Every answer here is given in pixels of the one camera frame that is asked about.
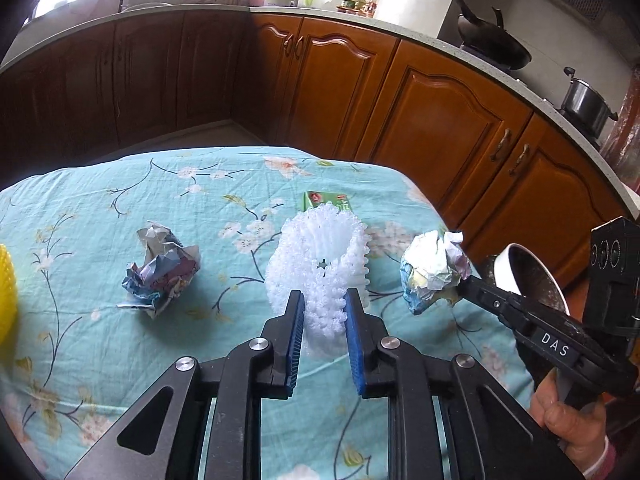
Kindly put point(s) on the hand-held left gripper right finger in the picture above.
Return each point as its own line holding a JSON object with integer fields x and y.
{"x": 352, "y": 345}

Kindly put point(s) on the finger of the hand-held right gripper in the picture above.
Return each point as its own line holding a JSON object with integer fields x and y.
{"x": 485, "y": 295}

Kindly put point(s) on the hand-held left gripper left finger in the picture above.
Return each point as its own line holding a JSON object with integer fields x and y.
{"x": 296, "y": 345}

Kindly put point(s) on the white bin with black liner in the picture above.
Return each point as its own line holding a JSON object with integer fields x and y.
{"x": 505, "y": 270}

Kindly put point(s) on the white foam fruit net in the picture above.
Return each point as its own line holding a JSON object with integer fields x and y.
{"x": 320, "y": 245}

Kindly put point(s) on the person's right forearm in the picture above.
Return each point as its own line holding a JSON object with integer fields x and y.
{"x": 602, "y": 460}

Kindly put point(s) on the person's right hand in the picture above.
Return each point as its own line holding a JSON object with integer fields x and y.
{"x": 570, "y": 425}

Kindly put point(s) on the floral teal tablecloth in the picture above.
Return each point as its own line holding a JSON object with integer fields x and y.
{"x": 150, "y": 360}

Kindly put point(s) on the small green carton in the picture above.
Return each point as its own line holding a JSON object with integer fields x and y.
{"x": 320, "y": 199}

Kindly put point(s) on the crumpled blue silver wrapper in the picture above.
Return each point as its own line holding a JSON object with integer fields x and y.
{"x": 160, "y": 270}

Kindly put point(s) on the wooden base cabinets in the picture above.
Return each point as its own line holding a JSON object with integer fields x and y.
{"x": 440, "y": 120}

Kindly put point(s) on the steel cooking pot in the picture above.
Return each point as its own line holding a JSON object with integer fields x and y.
{"x": 585, "y": 105}

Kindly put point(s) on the black gas stove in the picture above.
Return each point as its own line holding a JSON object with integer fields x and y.
{"x": 480, "y": 55}

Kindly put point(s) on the black wok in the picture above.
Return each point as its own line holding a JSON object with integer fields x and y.
{"x": 495, "y": 45}

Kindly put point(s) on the speckled kitchen countertop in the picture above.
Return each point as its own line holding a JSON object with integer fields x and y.
{"x": 410, "y": 35}

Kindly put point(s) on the yellow foam fruit net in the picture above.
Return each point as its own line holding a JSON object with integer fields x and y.
{"x": 6, "y": 295}

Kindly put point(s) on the yellow condiment bottle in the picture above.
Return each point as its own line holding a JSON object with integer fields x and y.
{"x": 361, "y": 2}

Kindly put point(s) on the green lidded jar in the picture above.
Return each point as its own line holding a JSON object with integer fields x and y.
{"x": 350, "y": 2}

